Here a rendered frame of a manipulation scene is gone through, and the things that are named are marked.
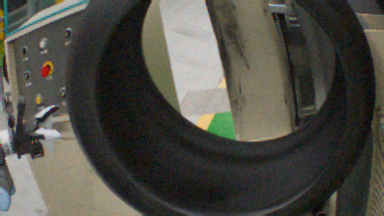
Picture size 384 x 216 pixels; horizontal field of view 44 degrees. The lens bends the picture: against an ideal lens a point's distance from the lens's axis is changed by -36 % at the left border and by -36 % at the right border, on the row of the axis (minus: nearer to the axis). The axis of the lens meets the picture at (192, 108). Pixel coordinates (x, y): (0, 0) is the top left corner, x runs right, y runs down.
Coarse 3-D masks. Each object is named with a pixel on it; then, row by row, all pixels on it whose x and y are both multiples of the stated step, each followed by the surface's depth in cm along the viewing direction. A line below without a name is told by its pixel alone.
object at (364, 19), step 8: (360, 16) 129; (368, 16) 129; (376, 16) 129; (368, 24) 130; (376, 24) 130; (368, 32) 113; (376, 32) 113; (368, 40) 114; (376, 40) 113; (376, 48) 114; (376, 56) 115; (376, 64) 116; (376, 72) 117; (376, 80) 117; (376, 88) 118; (376, 96) 119; (376, 104) 120; (376, 120) 121; (376, 128) 122; (376, 136) 123
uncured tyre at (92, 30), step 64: (128, 0) 88; (320, 0) 83; (128, 64) 122; (128, 128) 123; (192, 128) 126; (320, 128) 121; (128, 192) 101; (192, 192) 121; (256, 192) 121; (320, 192) 96
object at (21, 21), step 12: (12, 0) 174; (24, 0) 173; (36, 0) 173; (48, 0) 172; (60, 0) 172; (72, 0) 171; (84, 0) 171; (12, 12) 176; (24, 12) 175; (36, 12) 175; (48, 12) 174; (60, 12) 173; (12, 24) 178; (24, 24) 177
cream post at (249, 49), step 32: (224, 0) 126; (256, 0) 124; (224, 32) 129; (256, 32) 128; (224, 64) 132; (256, 64) 130; (256, 96) 133; (288, 96) 135; (256, 128) 135; (288, 128) 134
